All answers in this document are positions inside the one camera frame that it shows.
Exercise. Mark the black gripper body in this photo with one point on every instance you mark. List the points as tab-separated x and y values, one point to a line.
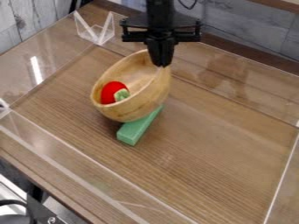
183	28

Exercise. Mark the clear acrylic corner bracket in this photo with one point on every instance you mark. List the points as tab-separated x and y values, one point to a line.
97	34

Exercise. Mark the black metal table bracket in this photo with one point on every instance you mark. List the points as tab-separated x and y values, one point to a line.
41	213

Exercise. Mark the green rectangular block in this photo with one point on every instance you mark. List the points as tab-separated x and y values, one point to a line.
132	130

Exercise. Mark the red strawberry toy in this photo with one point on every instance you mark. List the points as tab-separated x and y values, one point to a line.
113	92

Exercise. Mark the wooden bowl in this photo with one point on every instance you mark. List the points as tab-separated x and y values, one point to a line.
148	83

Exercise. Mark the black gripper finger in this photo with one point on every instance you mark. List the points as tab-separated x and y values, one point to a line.
168	46
155	51

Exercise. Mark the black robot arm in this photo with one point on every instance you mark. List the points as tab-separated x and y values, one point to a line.
160	8

